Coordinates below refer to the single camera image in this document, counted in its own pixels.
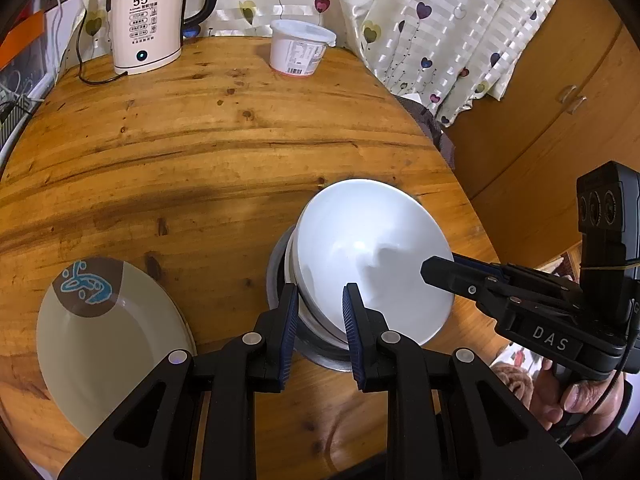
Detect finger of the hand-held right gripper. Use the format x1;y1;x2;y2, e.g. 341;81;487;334
420;256;507;319
452;254;584;292

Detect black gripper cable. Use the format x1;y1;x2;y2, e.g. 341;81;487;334
550;330;640;448

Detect wooden cabinet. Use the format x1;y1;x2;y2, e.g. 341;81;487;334
444;0;640;273

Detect person's right hand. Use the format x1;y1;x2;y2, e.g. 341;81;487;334
530;360;627;442

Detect black kettle power cable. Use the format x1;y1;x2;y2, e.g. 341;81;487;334
76;7;127;87

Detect metal cabinet handle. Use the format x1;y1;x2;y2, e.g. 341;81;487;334
558;85;589;112

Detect grey plate with blue pattern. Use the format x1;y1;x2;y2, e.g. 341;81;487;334
36;257;195;441

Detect plain white bowl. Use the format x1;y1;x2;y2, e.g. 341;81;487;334
296;179;455;347

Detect white heart print curtain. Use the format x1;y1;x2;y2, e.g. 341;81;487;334
75;0;576;128

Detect orange box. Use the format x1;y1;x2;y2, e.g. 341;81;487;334
0;10;47;68

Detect white plastic tub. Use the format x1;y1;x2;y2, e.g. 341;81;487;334
269;19;337;77

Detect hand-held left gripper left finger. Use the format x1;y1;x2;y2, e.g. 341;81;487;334
57;282;300;480

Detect white electric kettle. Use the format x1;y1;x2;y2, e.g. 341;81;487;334
110;0;224;76

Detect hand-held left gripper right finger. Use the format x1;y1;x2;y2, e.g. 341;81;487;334
341;282;586;480

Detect stainless steel bowl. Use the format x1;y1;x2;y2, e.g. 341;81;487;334
267;225;362;374

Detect white cable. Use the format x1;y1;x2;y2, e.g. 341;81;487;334
30;0;66;91

